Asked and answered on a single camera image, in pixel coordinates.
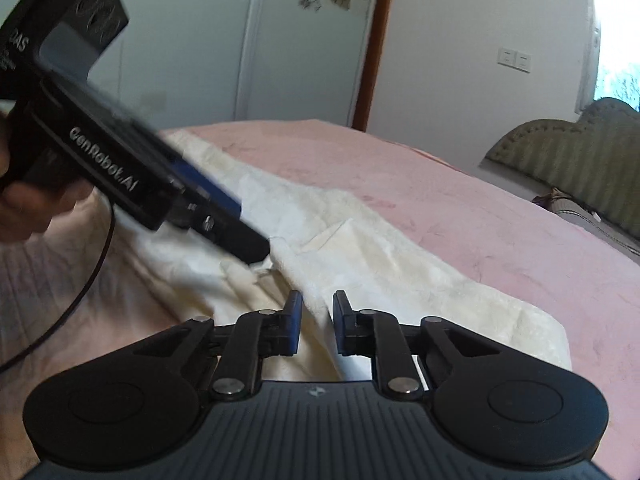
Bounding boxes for white pants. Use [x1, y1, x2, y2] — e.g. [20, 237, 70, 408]
[116, 131, 572, 380]

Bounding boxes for left hand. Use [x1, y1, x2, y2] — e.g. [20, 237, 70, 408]
[0, 114, 97, 244]

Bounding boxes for white wardrobe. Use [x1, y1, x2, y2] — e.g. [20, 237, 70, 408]
[88, 0, 376, 129]

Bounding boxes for pink bed blanket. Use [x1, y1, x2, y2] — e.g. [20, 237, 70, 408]
[1, 120, 639, 479]

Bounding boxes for beige pillow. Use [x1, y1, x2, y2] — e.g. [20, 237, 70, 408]
[532, 188, 639, 262]

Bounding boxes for olive green headboard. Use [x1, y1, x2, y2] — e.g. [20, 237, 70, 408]
[486, 98, 639, 238]

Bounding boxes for window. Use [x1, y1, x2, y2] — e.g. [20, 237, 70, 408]
[575, 0, 639, 113]

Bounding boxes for black cable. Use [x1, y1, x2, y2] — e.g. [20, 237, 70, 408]
[0, 199, 120, 373]

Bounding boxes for white wall switch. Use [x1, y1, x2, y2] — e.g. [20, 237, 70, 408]
[497, 48, 532, 74]

